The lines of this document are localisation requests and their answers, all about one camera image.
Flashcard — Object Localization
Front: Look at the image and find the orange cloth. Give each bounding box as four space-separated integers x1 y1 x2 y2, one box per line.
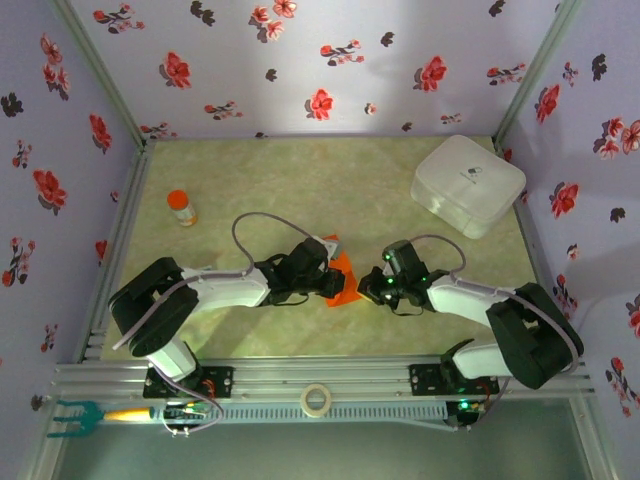
319 232 362 309

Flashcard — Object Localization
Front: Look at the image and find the white square zip case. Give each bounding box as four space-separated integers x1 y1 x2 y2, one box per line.
409 134 528 240

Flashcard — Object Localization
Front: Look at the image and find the white tape roll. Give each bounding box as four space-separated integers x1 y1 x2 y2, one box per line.
300 383 335 419

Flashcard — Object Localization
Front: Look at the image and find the orange capped small bottle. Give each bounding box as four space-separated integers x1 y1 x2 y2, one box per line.
166 189 200 229

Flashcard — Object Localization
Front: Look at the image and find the grey right arm cable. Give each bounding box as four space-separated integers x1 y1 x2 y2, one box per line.
399 233 586 434

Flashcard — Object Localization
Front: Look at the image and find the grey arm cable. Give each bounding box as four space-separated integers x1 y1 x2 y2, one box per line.
112 212 331 436
399 233 586 434

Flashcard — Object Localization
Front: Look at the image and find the grey left arm cable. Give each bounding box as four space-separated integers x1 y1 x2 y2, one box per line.
112 212 331 436

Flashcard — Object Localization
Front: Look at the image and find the aluminium mounting rail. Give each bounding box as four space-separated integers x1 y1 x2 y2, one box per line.
49 355 597 401

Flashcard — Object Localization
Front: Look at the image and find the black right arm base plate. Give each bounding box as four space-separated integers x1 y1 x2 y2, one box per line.
408 363 501 399

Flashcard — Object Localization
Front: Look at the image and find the grey slotted cable duct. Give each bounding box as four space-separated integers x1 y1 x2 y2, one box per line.
214 403 449 424

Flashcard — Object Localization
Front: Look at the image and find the aluminium side rail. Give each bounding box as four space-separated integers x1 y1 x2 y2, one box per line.
492 137 571 359
74 139 156 364

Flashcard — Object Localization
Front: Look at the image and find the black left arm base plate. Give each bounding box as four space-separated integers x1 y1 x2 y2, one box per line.
143 366 235 400

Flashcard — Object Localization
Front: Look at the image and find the aluminium corner post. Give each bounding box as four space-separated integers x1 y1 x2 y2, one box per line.
49 0 157 151
492 0 585 146

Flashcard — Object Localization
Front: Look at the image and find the aluminium frame leg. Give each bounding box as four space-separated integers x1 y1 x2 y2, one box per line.
14 399 71 480
569 397 619 480

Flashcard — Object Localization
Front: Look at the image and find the teal garden fork yellow handle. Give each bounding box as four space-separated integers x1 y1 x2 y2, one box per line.
46 398 156 440

